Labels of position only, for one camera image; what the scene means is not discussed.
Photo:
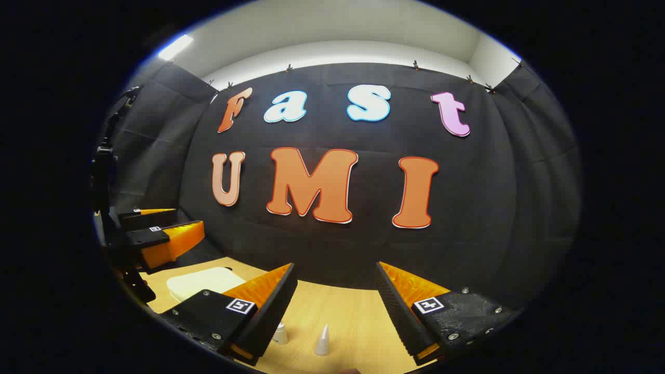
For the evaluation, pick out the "pale yellow suitcase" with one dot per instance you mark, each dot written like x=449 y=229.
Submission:
x=202 y=281

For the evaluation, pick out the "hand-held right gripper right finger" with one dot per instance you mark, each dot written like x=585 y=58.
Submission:
x=402 y=317

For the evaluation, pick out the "white squeeze tube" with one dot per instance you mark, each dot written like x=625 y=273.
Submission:
x=322 y=344

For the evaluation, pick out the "black backdrop cloth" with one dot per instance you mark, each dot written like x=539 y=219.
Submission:
x=467 y=208

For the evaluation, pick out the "ceiling light strip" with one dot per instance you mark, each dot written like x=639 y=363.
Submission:
x=175 y=47

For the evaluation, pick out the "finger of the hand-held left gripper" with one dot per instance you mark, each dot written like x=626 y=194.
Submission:
x=140 y=219
x=150 y=240

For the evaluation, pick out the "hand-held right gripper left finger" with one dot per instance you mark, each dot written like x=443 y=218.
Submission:
x=270 y=311

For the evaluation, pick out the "white pump bottle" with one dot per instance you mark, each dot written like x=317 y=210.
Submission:
x=280 y=335

